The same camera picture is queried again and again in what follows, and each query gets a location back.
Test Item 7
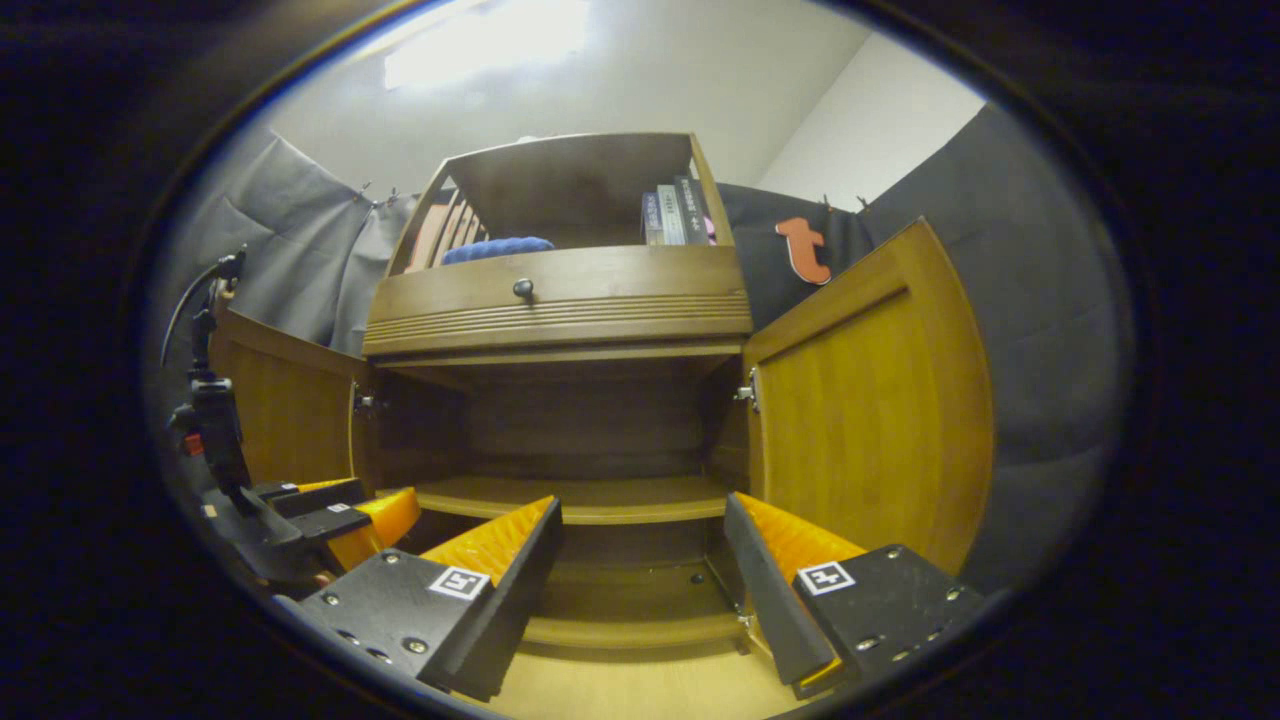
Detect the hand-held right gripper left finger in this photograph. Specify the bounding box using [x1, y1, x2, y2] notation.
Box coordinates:
[298, 494, 564, 703]

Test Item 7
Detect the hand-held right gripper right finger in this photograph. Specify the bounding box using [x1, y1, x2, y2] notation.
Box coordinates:
[722, 491, 991, 701]

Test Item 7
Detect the wooden shoe cabinet door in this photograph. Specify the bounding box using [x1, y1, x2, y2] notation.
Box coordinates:
[742, 217, 996, 578]
[205, 308, 376, 496]

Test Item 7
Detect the wooden inner shelf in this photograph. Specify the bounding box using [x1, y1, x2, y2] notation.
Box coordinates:
[413, 475, 731, 526]

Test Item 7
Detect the blue towel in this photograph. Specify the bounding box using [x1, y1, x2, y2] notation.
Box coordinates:
[441, 236, 555, 267]

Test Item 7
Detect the black backdrop cloth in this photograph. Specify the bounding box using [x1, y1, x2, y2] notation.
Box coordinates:
[150, 100, 1136, 591]

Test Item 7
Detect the grey spine book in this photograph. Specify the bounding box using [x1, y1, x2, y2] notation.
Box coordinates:
[656, 183, 689, 246]

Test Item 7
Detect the black spine book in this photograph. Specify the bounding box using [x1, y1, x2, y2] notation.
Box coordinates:
[674, 176, 715, 246]

